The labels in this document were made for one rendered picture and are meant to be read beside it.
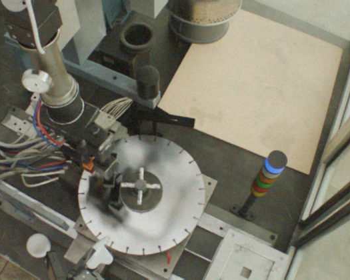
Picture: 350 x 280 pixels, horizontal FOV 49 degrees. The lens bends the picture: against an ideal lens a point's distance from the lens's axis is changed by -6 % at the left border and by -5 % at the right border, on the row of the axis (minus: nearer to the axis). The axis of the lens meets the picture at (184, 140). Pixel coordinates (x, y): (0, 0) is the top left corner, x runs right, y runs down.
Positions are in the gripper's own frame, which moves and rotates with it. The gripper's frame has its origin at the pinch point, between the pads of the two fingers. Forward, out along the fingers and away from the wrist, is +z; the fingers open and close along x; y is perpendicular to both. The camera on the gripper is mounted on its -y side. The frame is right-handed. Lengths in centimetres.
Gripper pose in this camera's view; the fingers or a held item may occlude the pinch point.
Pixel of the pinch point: (101, 251)
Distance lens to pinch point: 109.0
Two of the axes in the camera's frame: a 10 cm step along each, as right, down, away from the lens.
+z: 4.6, -3.7, 8.1
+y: 8.1, 5.4, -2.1
